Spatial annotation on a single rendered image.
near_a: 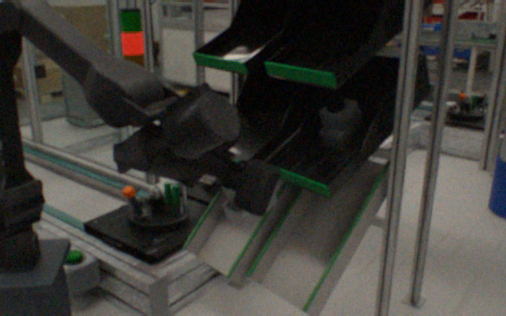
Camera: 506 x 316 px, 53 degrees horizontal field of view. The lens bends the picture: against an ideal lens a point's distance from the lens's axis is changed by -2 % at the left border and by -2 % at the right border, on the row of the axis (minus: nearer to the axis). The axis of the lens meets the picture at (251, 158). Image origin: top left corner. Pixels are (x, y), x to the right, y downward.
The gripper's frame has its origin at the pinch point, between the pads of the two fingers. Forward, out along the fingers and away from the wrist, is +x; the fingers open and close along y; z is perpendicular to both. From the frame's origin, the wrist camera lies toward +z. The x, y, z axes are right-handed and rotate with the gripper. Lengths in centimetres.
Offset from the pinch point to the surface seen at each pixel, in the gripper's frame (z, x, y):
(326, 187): 2.7, 9.6, -6.4
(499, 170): 22, 94, 1
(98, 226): -24, 12, 48
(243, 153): 2.6, 11.2, 13.0
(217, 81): 64, 365, 454
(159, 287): -26.5, 12.6, 22.4
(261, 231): -8.7, 16.7, 7.7
